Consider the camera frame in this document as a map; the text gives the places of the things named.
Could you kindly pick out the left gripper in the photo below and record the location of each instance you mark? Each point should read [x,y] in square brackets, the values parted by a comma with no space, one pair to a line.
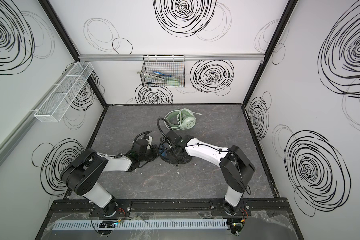
[151,151]

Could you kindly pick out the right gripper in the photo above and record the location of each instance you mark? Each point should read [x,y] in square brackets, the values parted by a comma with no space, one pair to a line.
[170,151]

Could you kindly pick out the black and blue headphones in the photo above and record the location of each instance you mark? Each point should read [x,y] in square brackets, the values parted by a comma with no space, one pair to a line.
[175,157]

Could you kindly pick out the mint green headphones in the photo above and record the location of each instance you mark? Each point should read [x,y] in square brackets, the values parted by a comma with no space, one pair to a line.
[181,119]

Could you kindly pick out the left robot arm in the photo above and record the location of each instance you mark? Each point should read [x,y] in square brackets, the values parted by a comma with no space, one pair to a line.
[82,174]

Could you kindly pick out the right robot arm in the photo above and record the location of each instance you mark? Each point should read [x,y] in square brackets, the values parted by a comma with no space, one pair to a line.
[236,167]

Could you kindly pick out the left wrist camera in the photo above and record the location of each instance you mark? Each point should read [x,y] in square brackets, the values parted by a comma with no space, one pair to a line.
[150,139]

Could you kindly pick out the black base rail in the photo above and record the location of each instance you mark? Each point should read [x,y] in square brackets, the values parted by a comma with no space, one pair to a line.
[215,207]

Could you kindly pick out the black wire basket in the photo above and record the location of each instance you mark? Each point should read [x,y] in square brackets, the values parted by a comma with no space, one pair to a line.
[176,70]

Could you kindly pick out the white slotted cable duct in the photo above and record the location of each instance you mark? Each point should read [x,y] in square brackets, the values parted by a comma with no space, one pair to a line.
[104,225]

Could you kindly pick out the clear wall shelf bin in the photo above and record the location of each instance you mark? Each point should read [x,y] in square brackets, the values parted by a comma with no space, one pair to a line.
[72,91]

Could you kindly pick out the side wall aluminium rail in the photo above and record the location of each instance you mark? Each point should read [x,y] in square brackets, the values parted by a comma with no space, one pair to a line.
[17,134]

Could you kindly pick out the right corner frame post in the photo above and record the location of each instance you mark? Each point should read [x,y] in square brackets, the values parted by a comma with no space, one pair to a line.
[291,4]

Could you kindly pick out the black corner frame post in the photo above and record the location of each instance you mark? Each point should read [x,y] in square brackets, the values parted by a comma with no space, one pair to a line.
[54,19]

